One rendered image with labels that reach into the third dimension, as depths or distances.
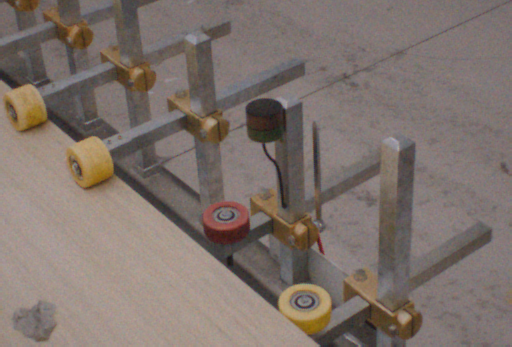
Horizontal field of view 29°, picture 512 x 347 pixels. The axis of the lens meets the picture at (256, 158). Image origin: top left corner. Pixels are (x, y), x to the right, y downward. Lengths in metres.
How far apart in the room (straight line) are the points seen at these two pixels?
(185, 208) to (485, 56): 2.19
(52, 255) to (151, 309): 0.22
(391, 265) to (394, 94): 2.25
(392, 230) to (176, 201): 0.70
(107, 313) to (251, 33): 2.77
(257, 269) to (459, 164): 1.60
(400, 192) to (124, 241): 0.49
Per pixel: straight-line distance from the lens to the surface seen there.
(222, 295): 1.54
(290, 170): 1.65
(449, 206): 3.20
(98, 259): 1.64
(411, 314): 1.59
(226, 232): 1.66
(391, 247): 1.51
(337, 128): 3.55
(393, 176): 1.43
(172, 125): 1.85
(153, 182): 2.14
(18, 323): 1.56
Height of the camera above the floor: 1.94
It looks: 35 degrees down
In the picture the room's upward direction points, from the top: 4 degrees counter-clockwise
